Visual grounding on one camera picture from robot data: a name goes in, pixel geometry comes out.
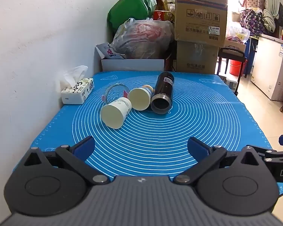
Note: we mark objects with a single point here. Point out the white chest freezer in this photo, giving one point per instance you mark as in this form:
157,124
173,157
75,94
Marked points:
266,63

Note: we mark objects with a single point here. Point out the red bucket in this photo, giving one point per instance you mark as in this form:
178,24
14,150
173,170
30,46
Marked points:
235,67

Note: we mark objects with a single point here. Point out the black thermos cup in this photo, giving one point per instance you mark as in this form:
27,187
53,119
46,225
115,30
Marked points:
164,84

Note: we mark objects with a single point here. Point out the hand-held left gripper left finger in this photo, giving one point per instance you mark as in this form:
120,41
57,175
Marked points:
85,147

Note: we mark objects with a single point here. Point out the white paper cup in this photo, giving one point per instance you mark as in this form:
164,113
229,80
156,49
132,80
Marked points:
139,98
113,115

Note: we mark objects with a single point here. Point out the white printed tissue pack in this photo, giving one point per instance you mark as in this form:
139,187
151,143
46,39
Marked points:
78,92

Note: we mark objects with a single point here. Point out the white and yellow plastic bag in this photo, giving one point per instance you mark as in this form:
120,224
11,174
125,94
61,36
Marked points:
237,31

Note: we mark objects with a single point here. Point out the white printed paper packet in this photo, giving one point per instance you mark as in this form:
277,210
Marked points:
108,51

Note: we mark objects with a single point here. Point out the large brown cardboard box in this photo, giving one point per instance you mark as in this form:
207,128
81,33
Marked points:
200,9

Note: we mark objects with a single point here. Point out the clear glass cup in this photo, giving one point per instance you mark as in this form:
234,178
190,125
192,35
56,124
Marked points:
112,93

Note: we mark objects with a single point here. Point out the small cardboard box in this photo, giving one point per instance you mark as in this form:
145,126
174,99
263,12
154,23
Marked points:
234,45

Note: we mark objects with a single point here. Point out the clear bag with red contents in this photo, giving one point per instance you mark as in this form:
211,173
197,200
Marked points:
143,37

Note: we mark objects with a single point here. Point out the plain brown cardboard box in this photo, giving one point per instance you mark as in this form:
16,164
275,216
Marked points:
195,57

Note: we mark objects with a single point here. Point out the red box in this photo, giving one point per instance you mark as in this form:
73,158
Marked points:
160,16

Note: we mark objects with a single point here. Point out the black stool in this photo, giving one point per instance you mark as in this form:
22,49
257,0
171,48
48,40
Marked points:
231,51

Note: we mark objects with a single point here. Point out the white cardboard box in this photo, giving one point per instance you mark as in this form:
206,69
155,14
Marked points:
132,65

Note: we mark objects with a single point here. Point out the purple floral bag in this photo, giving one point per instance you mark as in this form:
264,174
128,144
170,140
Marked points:
251,21

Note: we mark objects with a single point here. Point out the blue silicone baking mat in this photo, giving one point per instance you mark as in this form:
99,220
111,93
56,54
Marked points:
155,134

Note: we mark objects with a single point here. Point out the green bag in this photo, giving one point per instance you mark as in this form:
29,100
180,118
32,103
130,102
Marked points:
129,4

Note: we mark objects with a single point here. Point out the grey green cloth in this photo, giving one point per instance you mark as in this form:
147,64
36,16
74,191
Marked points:
269,20

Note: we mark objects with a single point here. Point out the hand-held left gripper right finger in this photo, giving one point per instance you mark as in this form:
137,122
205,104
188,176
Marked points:
197,147

